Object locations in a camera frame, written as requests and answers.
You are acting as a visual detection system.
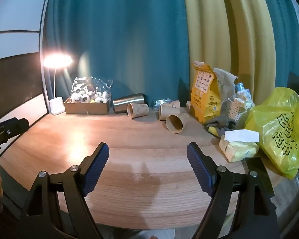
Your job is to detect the white paper bag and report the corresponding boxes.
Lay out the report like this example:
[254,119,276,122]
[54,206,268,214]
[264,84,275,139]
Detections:
[213,67,239,103]

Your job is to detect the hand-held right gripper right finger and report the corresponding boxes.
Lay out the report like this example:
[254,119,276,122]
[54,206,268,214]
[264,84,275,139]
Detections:
[186,142,281,239]

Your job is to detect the white perforated basket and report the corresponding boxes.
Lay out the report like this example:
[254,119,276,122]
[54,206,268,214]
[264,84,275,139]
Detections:
[226,97,255,128]

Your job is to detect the plastic bag of plush toys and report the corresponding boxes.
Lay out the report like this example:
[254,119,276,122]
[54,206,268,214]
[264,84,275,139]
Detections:
[70,76,114,104]

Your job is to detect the stainless steel tumbler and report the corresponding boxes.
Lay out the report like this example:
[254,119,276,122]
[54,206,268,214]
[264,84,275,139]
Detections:
[112,93,147,113]

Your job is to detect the grey glove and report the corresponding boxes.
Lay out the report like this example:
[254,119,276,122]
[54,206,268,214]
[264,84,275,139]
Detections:
[204,115,237,138]

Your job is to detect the cardboard box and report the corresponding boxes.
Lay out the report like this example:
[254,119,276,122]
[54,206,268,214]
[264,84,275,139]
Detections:
[64,96,112,115]

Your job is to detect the yellow tissue pack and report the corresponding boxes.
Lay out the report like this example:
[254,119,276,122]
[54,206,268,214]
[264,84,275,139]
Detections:
[218,129,260,163]

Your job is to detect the pale packets in basket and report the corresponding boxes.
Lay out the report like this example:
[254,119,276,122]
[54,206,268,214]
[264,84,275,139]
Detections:
[234,82,255,110]

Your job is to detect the white desk lamp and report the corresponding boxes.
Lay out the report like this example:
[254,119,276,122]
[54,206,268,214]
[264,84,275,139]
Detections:
[43,53,73,116]

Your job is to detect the orange snack bag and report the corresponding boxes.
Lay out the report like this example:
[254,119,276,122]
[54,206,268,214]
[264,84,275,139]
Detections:
[190,61,220,124]

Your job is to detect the clear plastic wrapper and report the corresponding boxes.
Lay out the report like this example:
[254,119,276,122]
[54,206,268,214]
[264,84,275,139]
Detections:
[153,98,175,110]

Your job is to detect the yellow curtain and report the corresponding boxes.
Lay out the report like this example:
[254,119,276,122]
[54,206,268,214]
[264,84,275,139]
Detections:
[181,0,276,105]

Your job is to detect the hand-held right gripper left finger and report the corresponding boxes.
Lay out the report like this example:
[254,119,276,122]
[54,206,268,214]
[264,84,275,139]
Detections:
[16,142,110,239]

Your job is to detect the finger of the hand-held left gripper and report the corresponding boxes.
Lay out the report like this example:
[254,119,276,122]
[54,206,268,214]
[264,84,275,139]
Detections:
[0,118,30,153]

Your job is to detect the teal curtain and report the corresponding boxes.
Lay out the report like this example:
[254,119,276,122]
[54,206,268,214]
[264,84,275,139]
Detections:
[256,0,299,90]
[43,0,191,105]

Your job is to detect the yellow plastic bag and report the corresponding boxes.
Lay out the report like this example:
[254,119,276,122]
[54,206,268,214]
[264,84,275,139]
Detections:
[244,87,299,180]

